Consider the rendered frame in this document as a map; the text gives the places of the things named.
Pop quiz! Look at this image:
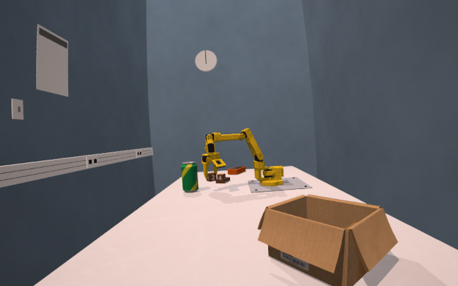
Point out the green drink can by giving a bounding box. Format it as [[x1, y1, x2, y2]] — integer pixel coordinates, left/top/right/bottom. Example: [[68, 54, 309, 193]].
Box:
[[181, 162, 199, 192]]

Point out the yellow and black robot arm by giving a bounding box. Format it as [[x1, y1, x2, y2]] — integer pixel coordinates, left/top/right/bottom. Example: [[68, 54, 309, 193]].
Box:
[[205, 128, 283, 186]]

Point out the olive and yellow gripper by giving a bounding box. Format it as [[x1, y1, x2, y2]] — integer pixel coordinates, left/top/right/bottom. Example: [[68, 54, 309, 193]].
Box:
[[201, 153, 226, 180]]

